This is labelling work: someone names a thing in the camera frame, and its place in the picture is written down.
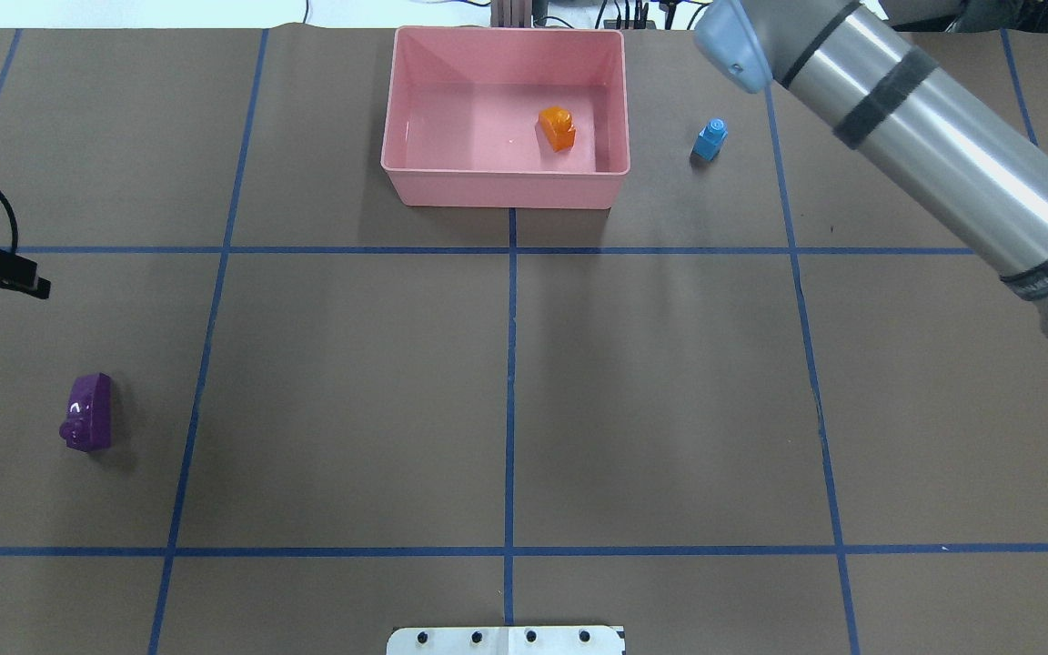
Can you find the purple toy block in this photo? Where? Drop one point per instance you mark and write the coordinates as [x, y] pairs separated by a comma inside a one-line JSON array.
[[87, 424]]

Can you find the orange toy block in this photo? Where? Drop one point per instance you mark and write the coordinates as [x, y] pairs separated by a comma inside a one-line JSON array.
[[557, 127]]

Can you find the small blue toy block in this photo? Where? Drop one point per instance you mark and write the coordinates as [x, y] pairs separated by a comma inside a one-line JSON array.
[[710, 140]]

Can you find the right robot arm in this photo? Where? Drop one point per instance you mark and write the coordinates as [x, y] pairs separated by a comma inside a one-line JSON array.
[[893, 103]]

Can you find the pink plastic box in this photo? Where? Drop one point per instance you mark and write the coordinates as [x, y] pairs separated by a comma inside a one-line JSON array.
[[462, 117]]

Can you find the aluminium frame post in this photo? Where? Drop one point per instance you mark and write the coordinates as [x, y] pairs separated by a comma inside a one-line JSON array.
[[511, 13]]

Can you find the white metal mount base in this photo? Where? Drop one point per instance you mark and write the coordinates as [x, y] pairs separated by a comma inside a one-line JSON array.
[[559, 639]]

